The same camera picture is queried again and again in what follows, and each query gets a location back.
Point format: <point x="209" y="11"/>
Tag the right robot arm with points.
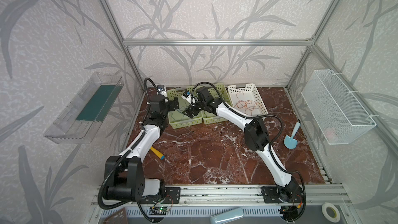
<point x="257" y="139"/>

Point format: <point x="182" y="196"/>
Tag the white wire mesh basket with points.
<point x="340" y="116"/>

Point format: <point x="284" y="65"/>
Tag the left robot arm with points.
<point x="124" y="179"/>

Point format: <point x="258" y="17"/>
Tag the yellow scoop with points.
<point x="157" y="153"/>

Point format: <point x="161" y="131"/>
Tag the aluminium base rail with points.
<point x="254" y="200"/>

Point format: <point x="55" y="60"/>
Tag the light blue handheld device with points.
<point x="228" y="216"/>

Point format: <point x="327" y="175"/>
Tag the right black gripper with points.
<point x="190" y="108"/>

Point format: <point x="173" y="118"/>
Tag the white tape roll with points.
<point x="331" y="212"/>

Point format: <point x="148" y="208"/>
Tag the white perforated basket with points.
<point x="247" y="99"/>

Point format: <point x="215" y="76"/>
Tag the clear plastic wall shelf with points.
<point x="80" y="121"/>

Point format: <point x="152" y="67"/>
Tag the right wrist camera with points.
<point x="187" y="96"/>

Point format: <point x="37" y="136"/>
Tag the light blue scoop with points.
<point x="290" y="142"/>

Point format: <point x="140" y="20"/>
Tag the left light green basket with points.
<point x="176" y="118"/>

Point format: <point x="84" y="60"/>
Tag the aluminium frame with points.
<point x="310" y="44"/>

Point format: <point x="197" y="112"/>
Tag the middle light green basket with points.
<point x="209" y="118"/>

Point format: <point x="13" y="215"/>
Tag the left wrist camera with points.
<point x="161" y="90"/>

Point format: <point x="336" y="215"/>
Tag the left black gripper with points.
<point x="170" y="102"/>

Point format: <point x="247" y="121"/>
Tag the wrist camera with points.
<point x="187" y="96"/>
<point x="161" y="90"/>

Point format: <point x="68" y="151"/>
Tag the light green basket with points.
<point x="209" y="118"/>
<point x="176" y="118"/>

